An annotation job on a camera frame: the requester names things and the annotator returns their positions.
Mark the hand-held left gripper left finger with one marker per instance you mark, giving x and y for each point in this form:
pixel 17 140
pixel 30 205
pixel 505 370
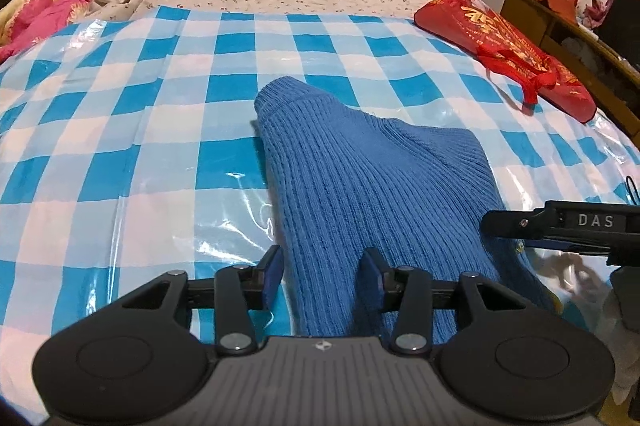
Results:
pixel 272 276

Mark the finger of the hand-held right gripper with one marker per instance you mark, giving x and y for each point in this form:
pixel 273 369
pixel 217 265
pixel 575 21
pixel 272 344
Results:
pixel 510 223

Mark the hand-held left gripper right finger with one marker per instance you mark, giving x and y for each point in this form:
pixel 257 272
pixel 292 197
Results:
pixel 372 276

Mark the blue knit sweater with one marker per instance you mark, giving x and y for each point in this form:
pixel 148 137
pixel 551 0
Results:
pixel 370 196

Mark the red printed bag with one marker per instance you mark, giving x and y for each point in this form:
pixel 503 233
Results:
pixel 505 46

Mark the blue checkered plastic sheet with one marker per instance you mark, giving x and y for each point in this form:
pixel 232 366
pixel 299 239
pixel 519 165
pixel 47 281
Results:
pixel 150 131

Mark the black bag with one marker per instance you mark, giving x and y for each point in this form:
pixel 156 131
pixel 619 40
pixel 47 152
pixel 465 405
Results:
pixel 620 18

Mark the pink floral blanket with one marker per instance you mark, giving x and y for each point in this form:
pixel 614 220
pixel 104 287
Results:
pixel 40 13

